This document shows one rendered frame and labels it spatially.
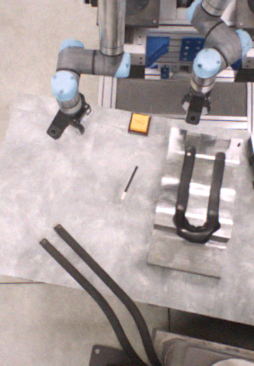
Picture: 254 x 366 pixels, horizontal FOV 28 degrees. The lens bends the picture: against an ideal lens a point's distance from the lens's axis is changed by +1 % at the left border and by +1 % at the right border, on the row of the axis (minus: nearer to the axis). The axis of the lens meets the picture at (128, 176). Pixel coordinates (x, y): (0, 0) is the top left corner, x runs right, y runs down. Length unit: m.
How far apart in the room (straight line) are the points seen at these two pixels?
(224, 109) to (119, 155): 0.89
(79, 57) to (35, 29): 1.62
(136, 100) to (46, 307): 1.15
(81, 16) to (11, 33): 0.41
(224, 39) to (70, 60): 0.46
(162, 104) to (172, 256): 1.08
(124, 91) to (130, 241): 1.06
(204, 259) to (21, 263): 0.65
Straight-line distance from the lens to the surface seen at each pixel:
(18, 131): 2.05
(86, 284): 1.81
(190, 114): 1.72
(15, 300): 2.74
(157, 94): 2.71
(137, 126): 1.96
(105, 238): 1.89
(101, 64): 1.57
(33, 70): 3.06
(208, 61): 1.56
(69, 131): 1.84
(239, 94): 2.75
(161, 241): 1.83
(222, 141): 1.94
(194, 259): 1.83
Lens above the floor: 2.67
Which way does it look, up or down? 74 degrees down
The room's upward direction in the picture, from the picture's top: 5 degrees counter-clockwise
